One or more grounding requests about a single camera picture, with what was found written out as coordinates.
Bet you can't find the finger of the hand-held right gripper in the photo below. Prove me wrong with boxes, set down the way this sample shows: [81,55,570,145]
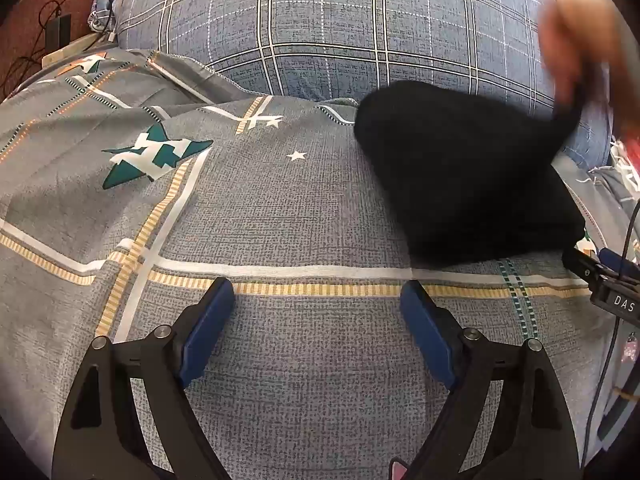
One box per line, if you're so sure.
[562,246,626,287]

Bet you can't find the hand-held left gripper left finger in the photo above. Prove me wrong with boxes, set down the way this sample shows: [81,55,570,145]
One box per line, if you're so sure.
[52,276,236,480]

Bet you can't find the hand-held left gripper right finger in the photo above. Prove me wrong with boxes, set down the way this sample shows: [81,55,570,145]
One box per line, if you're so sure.
[400,280,583,480]

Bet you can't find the black pants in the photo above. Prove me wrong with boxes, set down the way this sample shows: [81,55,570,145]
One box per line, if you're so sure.
[354,80,587,267]

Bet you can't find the person's right hand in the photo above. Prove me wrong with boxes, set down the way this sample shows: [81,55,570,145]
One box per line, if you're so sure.
[540,0,617,111]

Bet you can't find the grey star-print bedsheet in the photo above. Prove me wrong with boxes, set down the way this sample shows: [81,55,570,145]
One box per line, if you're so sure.
[0,47,640,480]

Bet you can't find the blue plaid pillow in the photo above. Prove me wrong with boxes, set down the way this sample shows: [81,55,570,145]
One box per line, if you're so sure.
[87,0,613,168]

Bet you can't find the black power adapter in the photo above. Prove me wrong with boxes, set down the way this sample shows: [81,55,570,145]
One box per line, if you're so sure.
[44,14,74,54]

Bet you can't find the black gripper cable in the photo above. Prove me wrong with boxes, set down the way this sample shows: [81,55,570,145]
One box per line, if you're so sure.
[582,202,640,466]

